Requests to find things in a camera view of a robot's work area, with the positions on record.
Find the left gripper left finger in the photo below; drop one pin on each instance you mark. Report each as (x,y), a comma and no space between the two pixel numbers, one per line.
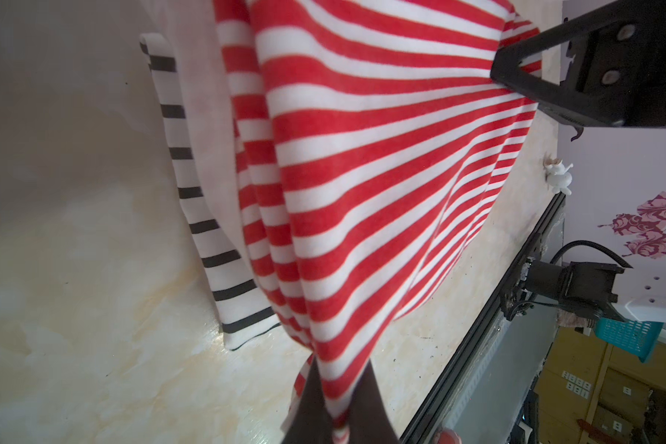
(311,423)

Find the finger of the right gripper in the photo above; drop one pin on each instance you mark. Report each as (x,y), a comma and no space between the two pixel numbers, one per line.
(565,101)

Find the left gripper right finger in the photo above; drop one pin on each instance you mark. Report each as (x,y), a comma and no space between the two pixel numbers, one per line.
(368,421)

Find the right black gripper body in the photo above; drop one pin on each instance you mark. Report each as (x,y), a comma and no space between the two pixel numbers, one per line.
(618,67)

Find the black white striped tank top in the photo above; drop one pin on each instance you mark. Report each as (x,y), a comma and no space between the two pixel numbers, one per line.
(244,313)

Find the red white striped tank top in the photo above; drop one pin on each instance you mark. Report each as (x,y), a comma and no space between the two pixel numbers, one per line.
(353,149)

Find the small white figurine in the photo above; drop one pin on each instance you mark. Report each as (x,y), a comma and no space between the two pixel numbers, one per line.
(558,176)

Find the wooden shelf unit background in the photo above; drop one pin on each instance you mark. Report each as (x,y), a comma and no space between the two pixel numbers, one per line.
(592,392)

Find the teal plastic crate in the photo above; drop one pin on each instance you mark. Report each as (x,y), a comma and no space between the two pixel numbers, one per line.
(636,338)

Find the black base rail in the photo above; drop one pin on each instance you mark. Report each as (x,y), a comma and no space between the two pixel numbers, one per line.
(454,377)

